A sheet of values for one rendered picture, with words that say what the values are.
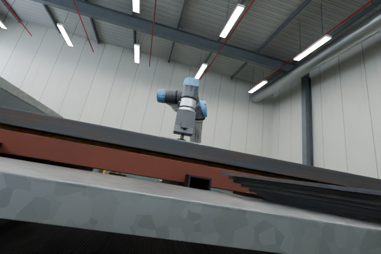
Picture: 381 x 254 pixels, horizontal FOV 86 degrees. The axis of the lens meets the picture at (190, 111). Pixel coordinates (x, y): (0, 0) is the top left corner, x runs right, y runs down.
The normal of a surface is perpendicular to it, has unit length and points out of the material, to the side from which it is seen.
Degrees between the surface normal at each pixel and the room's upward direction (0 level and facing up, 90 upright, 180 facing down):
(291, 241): 90
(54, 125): 90
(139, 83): 90
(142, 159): 90
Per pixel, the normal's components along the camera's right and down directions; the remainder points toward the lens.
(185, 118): 0.15, -0.29
